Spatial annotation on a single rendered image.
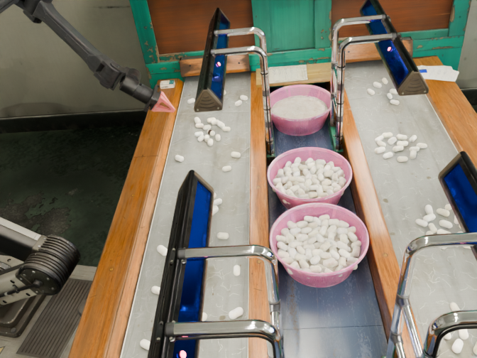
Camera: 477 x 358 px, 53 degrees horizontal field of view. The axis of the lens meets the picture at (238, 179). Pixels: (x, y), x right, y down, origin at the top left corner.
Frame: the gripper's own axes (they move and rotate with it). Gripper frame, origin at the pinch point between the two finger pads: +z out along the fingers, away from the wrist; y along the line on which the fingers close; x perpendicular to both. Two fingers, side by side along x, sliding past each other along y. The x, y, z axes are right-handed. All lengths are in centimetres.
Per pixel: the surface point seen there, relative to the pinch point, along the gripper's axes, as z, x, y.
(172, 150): 6.9, 10.3, -8.1
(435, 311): 63, -35, -80
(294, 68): 41, -23, 41
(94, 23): -46, 52, 132
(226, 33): 1.4, -33.6, 3.5
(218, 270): 23, -2, -65
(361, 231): 53, -28, -55
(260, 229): 30, -11, -53
